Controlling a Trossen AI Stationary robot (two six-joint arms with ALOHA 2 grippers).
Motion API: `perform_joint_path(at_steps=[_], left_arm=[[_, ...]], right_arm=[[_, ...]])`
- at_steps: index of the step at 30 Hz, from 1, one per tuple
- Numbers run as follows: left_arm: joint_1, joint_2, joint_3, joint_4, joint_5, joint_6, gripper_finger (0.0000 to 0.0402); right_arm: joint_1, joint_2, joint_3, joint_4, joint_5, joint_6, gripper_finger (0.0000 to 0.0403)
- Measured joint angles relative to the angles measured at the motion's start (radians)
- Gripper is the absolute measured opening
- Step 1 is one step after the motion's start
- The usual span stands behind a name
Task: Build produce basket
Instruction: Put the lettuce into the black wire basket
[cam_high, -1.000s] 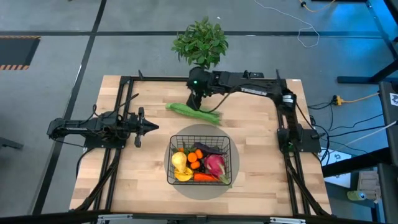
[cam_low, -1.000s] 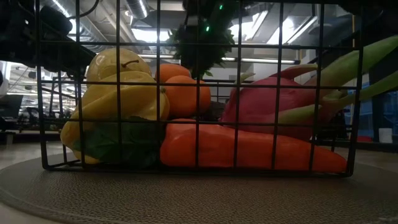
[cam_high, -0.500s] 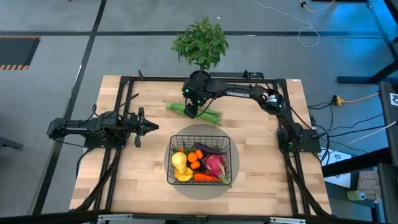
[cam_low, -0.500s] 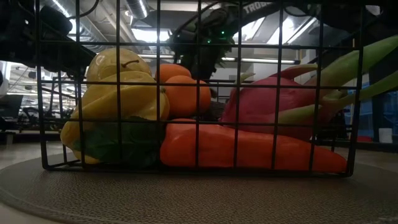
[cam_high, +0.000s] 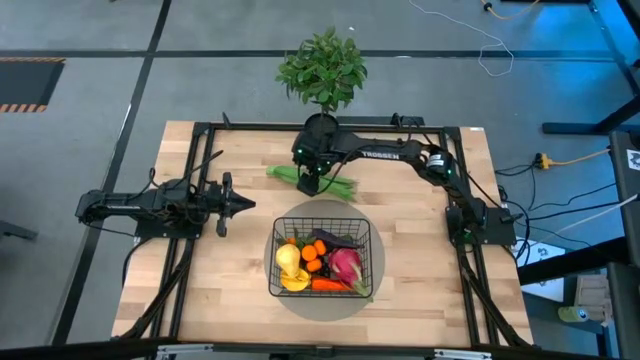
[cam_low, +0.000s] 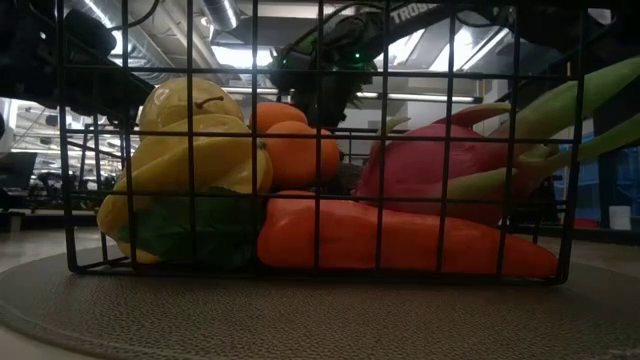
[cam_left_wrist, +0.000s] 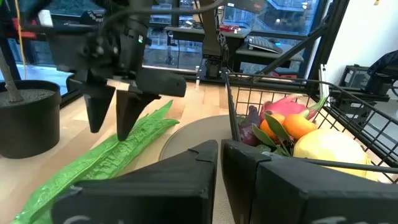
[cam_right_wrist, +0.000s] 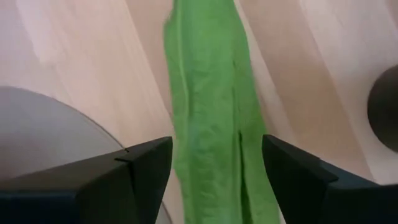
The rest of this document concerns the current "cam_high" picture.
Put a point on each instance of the purple eggplant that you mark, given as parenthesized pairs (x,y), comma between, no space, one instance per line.
(332,239)

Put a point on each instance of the yellow pear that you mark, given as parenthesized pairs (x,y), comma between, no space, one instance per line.
(288,257)

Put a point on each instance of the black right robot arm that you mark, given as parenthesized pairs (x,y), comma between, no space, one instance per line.
(400,152)

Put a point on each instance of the tangerine bunch with leaves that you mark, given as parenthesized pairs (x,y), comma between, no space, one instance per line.
(309,253)

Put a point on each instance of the green bottle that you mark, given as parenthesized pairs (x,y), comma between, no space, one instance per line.
(572,314)

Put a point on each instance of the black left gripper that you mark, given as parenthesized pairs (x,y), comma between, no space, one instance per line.
(226,205)

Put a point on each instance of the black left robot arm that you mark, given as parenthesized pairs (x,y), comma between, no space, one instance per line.
(150,202)

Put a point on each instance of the round grey placemat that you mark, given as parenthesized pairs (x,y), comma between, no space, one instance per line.
(320,207)

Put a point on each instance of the black grape bunch with leaf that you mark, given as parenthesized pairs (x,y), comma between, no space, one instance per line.
(326,272)

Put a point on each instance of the black hazard-striped floor mat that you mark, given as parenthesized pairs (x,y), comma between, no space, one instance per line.
(27,82)

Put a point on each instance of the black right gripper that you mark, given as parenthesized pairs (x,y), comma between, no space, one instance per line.
(308,182)

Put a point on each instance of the black desk leg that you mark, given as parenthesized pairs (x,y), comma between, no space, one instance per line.
(615,117)

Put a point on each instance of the green toy corn husk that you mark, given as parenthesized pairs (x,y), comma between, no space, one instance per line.
(280,173)

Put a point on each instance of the black aluminium table frame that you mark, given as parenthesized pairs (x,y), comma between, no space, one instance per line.
(250,126)

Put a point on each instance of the pink dragon fruit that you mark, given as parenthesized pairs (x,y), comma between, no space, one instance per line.
(345,265)

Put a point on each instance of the green leafy potted plant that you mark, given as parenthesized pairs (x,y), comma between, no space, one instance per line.
(322,70)

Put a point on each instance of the black plant pot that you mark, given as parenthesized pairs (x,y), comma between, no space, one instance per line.
(321,122)

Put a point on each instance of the yellow bell pepper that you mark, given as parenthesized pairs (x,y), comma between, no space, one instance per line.
(295,284)

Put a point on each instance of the orange carrot with green leaves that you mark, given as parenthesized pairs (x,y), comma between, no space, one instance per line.
(330,285)

